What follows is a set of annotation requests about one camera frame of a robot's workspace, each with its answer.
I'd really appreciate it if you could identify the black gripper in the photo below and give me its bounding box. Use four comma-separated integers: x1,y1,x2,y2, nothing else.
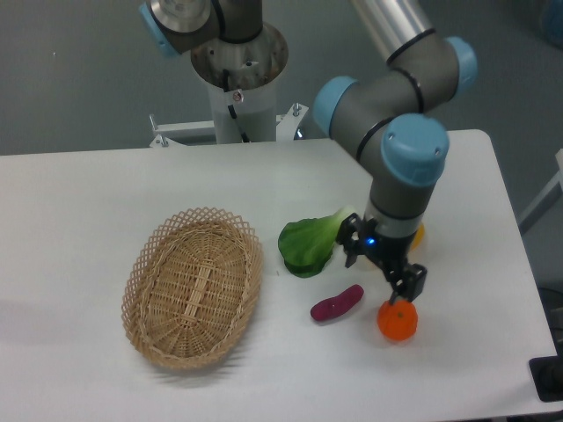
336,213,428,303

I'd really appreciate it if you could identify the purple sweet potato toy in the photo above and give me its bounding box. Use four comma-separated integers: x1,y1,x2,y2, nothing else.
310,284,364,323

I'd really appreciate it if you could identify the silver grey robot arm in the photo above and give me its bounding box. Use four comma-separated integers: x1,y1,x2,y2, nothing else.
139,1,478,301

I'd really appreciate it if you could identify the yellow mango toy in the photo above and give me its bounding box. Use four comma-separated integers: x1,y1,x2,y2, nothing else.
359,222,426,270

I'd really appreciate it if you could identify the orange tangerine toy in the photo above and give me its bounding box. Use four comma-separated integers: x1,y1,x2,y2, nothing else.
377,300,419,342

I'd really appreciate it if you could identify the green bok choy toy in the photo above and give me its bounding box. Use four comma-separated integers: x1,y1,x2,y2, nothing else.
277,206,355,278

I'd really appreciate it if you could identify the woven wicker basket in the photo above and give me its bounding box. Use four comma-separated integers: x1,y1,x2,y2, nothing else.
121,207,263,370

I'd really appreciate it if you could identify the black device at table edge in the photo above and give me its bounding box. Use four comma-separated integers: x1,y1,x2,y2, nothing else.
529,356,562,403

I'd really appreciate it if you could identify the white metal mounting frame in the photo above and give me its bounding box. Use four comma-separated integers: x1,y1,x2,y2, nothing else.
149,103,310,148

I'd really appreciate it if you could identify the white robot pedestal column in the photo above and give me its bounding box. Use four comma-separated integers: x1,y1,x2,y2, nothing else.
190,23,289,144

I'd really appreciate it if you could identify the black cable on pedestal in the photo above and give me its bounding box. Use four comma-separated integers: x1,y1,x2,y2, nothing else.
222,69,252,144

